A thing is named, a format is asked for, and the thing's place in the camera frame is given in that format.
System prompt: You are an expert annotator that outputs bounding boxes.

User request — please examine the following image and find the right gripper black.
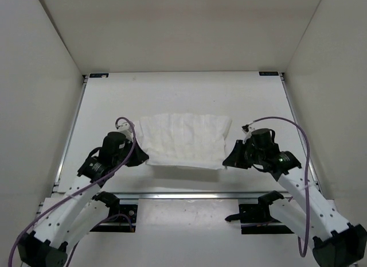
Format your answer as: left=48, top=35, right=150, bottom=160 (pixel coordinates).
left=224, top=140, right=264, bottom=170

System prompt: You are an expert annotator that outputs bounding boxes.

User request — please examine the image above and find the white pleated skirt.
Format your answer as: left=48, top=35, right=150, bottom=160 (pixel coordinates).
left=134, top=113, right=232, bottom=170

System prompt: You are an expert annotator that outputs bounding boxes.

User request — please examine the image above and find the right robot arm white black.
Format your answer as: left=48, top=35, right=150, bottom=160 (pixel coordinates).
left=223, top=126, right=366, bottom=266

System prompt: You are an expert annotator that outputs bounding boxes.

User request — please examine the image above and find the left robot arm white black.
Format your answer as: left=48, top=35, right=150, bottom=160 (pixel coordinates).
left=17, top=130, right=149, bottom=266

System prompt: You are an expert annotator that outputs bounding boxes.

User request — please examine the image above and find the blue label left corner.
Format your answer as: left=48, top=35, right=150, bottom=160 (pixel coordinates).
left=89, top=73, right=109, bottom=78

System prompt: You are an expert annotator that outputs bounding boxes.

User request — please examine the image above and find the blue label corner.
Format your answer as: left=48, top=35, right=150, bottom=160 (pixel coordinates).
left=89, top=73, right=109, bottom=78
left=259, top=71, right=279, bottom=76

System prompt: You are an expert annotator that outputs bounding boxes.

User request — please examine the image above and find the blue label right corner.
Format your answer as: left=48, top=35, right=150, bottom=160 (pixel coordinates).
left=259, top=71, right=279, bottom=76

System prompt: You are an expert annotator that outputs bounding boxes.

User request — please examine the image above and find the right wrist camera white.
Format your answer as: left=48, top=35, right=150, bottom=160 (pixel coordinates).
left=241, top=123, right=255, bottom=143

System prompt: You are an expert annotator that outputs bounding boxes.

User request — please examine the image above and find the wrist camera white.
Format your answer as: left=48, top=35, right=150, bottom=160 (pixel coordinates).
left=241, top=123, right=255, bottom=143
left=115, top=122, right=134, bottom=142

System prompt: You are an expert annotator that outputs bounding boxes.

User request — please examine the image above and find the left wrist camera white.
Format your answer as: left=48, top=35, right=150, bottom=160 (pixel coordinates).
left=115, top=122, right=134, bottom=142

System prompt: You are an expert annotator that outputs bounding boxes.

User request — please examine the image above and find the aluminium front table rail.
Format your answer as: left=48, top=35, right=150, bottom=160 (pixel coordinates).
left=53, top=191, right=323, bottom=200

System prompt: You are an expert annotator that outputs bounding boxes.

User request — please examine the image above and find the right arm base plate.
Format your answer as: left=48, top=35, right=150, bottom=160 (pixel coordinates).
left=225, top=191, right=293, bottom=235

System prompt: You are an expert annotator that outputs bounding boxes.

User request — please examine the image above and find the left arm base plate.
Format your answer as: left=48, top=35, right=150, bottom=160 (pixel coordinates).
left=91, top=192, right=138, bottom=233

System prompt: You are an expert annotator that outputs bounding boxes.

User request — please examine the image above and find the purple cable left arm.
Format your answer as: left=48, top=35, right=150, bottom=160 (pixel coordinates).
left=10, top=117, right=136, bottom=267

